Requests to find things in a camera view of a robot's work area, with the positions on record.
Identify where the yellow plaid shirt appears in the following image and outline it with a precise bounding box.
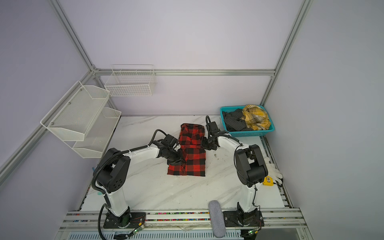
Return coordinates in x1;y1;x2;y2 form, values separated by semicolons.
242;105;272;131

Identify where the teal plastic basket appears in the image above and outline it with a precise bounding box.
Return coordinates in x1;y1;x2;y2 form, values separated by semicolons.
220;106;276;138

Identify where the white mesh upper shelf bin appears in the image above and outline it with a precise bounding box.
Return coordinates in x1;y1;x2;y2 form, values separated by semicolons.
40;81;110;142

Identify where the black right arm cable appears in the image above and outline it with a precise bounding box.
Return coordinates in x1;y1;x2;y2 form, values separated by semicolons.
204;115;259;208

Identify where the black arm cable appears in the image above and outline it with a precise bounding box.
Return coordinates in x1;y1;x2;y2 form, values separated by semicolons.
90;128;169;240
204;115;259;208

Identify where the red black plaid shirt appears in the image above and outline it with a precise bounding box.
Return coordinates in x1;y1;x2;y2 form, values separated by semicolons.
167;123;206;177

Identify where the white wire wall basket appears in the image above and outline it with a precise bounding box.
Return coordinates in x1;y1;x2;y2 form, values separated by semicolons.
105;65;157;97

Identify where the yellow tape measure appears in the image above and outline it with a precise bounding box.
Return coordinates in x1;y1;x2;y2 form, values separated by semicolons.
263;176;274;187

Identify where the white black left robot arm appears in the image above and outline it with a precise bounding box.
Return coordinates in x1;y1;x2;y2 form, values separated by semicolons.
91;135;185;228

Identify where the dark grey shirt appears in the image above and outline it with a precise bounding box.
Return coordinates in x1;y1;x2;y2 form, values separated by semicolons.
222;109;252;132

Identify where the white mesh shelf bin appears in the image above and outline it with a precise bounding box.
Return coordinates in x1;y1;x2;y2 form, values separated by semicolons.
40;81;110;142
72;107;121;159

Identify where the grey foam microphone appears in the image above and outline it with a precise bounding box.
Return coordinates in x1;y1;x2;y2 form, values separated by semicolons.
209;200;226;238

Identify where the white work glove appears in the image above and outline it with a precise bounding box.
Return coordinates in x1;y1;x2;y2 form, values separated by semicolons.
264;157;283;185

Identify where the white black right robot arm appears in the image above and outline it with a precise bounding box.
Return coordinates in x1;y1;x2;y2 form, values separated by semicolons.
202;116;269;230

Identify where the white mesh lower shelf bin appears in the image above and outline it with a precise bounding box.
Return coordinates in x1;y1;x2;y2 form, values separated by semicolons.
72;107;121;159

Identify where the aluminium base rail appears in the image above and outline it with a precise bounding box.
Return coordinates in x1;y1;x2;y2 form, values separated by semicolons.
55;208;313;240

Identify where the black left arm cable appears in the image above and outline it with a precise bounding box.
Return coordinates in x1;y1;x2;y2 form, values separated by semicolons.
90;128;169;240

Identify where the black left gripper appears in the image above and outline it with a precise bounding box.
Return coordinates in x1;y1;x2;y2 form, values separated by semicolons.
163;148;186;166

